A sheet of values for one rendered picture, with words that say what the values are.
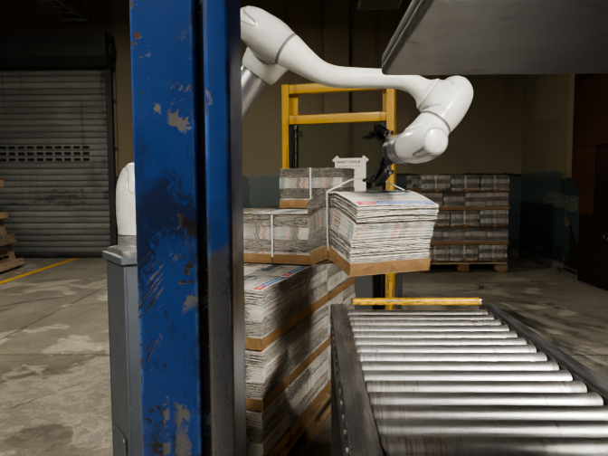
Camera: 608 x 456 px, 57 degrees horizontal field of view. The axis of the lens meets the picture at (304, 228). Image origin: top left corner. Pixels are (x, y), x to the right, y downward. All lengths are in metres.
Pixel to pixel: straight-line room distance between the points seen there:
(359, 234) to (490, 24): 1.39
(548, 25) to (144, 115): 0.30
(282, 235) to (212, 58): 2.15
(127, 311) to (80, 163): 8.12
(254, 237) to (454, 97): 1.30
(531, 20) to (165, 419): 0.40
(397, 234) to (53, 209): 8.55
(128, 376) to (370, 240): 0.82
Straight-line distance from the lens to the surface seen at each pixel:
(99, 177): 9.64
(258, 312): 2.06
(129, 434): 1.83
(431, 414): 1.10
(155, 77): 0.48
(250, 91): 1.85
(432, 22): 0.33
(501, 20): 0.33
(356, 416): 1.05
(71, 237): 9.87
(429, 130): 1.56
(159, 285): 0.48
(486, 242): 7.77
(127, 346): 1.74
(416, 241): 1.81
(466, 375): 1.30
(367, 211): 1.68
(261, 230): 2.62
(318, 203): 1.93
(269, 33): 1.68
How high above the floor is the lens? 1.21
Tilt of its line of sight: 5 degrees down
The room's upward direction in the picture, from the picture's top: straight up
